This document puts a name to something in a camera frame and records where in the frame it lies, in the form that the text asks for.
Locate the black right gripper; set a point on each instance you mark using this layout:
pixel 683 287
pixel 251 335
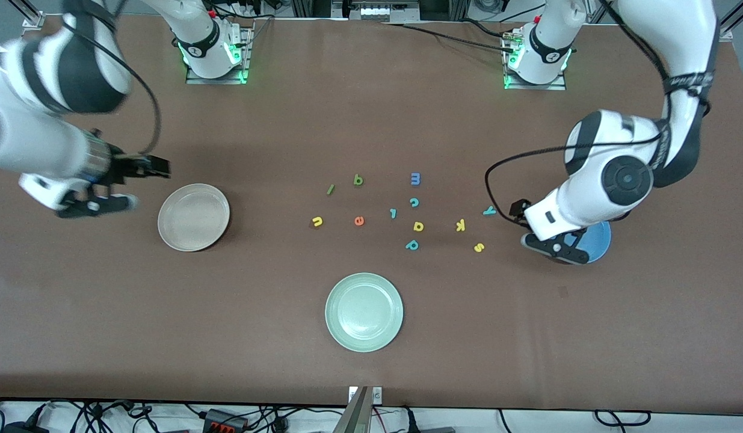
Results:
pixel 123 168

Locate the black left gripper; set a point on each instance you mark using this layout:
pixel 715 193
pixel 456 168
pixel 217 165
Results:
pixel 516 208

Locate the teal letter y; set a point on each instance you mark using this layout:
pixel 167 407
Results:
pixel 490 210

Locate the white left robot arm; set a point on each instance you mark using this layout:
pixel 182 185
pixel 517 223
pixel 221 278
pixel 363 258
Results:
pixel 588 198

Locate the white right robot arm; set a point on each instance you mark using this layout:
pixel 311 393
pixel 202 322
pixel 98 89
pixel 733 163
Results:
pixel 34 144

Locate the beige brown plate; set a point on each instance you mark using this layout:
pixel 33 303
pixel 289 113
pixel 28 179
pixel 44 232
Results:
pixel 194 218

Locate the blue plate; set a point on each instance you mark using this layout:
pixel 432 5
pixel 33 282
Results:
pixel 598 240

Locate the teal letter p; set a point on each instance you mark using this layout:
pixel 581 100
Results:
pixel 408 246

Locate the brown table cover mat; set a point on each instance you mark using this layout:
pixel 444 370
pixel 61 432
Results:
pixel 371 120

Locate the pale green plate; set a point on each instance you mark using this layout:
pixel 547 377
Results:
pixel 364 312

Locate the grey control box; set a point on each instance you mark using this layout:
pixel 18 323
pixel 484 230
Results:
pixel 383 11

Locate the black orange power strip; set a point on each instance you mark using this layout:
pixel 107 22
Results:
pixel 224 420

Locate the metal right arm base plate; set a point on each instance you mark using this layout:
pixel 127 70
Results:
pixel 218 80

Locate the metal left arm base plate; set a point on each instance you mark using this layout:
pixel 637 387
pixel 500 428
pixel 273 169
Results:
pixel 536 86

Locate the aluminium frame corner profile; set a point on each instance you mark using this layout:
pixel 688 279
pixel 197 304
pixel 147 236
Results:
pixel 725 31
pixel 33 23

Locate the white mounting bracket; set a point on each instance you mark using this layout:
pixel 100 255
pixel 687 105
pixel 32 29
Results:
pixel 377 395

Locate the aluminium profile post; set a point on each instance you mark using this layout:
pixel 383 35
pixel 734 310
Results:
pixel 356 415

